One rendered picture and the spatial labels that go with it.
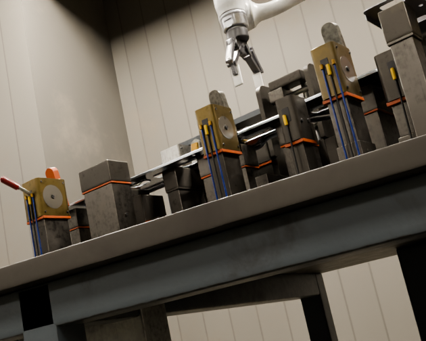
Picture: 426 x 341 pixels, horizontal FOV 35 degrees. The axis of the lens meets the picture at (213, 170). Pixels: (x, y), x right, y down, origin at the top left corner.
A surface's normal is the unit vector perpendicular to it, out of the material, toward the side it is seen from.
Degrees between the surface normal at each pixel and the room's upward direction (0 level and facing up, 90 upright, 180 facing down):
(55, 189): 90
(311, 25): 90
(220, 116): 90
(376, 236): 90
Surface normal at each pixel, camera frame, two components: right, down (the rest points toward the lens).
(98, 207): -0.60, -0.07
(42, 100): 0.87, -0.29
